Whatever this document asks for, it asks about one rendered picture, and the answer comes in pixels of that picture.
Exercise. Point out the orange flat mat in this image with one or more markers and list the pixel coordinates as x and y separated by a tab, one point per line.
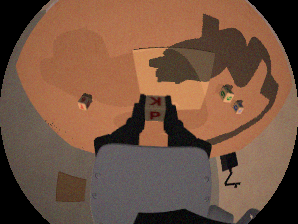
182	73

